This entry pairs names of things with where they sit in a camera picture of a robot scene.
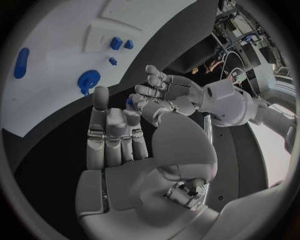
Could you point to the cluttered equipment rack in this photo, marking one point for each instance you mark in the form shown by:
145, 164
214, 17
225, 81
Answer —
246, 33

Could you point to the white task board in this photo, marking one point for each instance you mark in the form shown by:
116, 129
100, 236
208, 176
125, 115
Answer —
58, 65

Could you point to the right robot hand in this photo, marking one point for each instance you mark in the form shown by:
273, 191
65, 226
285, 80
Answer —
131, 187

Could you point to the long blue cylinder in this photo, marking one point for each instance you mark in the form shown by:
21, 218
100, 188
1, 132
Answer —
21, 63

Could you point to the small blue peg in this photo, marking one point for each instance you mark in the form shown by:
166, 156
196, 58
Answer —
113, 61

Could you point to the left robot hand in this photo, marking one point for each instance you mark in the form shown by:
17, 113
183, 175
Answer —
178, 93

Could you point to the blue gear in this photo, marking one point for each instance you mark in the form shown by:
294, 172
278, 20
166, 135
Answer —
88, 79

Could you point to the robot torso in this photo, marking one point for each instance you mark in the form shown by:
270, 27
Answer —
234, 159

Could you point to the blue plug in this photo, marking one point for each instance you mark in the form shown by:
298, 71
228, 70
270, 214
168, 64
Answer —
129, 45

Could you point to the blue block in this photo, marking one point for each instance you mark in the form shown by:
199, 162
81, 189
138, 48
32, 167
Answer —
116, 43

